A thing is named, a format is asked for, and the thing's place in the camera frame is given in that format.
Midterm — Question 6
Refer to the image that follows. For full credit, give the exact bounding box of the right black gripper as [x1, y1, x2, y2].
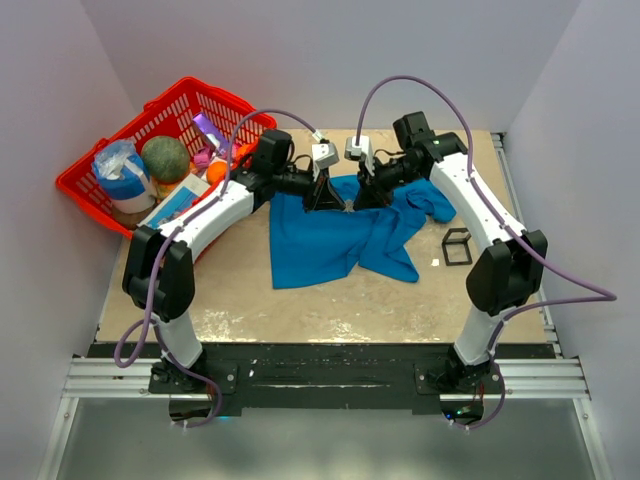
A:
[354, 155, 423, 212]

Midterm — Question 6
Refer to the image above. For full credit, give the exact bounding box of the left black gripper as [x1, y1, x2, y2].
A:
[273, 161, 345, 214]

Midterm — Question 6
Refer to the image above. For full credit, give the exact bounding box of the blue garment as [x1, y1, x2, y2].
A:
[269, 179, 456, 289]

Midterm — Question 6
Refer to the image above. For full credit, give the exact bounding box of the black square frame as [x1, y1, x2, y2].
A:
[441, 227, 473, 267]

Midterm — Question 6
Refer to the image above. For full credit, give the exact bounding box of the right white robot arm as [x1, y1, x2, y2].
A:
[345, 112, 548, 393]

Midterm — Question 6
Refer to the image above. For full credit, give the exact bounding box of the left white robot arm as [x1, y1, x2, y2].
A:
[122, 129, 344, 393]

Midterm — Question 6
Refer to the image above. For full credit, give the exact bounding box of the orange fruit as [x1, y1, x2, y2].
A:
[206, 161, 233, 187]

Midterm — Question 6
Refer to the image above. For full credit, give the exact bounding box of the pink packet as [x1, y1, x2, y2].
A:
[193, 145, 246, 171]

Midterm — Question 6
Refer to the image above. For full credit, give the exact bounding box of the purple box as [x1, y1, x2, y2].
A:
[192, 113, 230, 156]

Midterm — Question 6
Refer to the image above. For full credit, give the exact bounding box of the blue white flat box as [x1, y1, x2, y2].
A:
[137, 174, 209, 229]

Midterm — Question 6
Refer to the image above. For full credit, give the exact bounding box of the green round melon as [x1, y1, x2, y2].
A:
[140, 136, 191, 184]

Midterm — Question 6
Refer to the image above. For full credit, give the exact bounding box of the red plastic basket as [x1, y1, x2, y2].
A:
[55, 77, 277, 239]

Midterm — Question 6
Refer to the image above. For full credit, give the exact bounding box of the blue white wrapped package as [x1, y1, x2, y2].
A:
[92, 140, 156, 214]

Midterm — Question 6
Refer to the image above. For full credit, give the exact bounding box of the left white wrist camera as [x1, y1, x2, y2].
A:
[311, 142, 340, 170]

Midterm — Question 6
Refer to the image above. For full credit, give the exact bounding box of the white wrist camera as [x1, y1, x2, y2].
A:
[311, 142, 340, 170]
[344, 135, 375, 175]

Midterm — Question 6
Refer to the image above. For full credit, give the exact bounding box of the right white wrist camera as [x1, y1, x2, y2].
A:
[344, 135, 375, 175]

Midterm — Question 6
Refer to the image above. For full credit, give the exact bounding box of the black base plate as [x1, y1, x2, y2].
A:
[89, 342, 506, 417]

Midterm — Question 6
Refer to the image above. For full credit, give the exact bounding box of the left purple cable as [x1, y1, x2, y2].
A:
[114, 108, 327, 429]

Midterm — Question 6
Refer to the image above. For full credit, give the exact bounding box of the purple cable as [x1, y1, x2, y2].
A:
[353, 74, 618, 431]
[114, 108, 327, 429]

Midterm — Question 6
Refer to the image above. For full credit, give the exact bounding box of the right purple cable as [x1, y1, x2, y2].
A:
[353, 74, 618, 431]

